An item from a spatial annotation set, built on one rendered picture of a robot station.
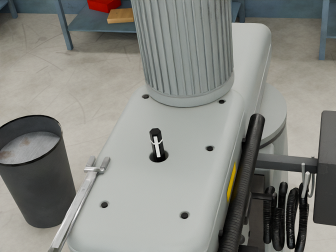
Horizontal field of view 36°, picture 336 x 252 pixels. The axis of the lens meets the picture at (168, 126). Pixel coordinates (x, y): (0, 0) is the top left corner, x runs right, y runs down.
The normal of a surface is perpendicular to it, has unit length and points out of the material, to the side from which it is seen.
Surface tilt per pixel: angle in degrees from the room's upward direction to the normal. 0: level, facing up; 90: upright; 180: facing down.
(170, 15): 90
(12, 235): 0
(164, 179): 0
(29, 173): 94
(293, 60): 0
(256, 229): 90
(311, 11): 90
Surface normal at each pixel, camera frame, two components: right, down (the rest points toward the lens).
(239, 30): -0.08, -0.86
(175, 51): -0.22, 0.63
